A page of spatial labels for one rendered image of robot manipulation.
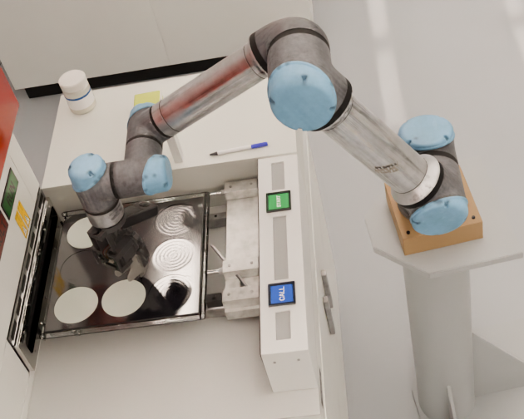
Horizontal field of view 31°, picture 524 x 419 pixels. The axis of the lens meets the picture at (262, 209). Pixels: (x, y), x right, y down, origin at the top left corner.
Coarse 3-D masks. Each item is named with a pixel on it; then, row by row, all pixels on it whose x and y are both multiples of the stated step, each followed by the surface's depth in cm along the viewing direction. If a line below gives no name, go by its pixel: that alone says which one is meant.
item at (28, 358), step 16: (48, 208) 224; (48, 240) 225; (32, 256) 212; (48, 256) 221; (32, 272) 209; (48, 272) 218; (32, 288) 207; (48, 288) 217; (32, 320) 209; (16, 336) 197; (32, 336) 205; (16, 352) 197; (32, 352) 202; (32, 368) 201
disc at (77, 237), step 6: (78, 222) 223; (84, 222) 223; (72, 228) 222; (78, 228) 222; (84, 228) 222; (90, 228) 221; (72, 234) 221; (78, 234) 220; (84, 234) 220; (72, 240) 219; (78, 240) 219; (84, 240) 219; (90, 240) 218; (72, 246) 218; (78, 246) 218; (84, 246) 217; (90, 246) 217
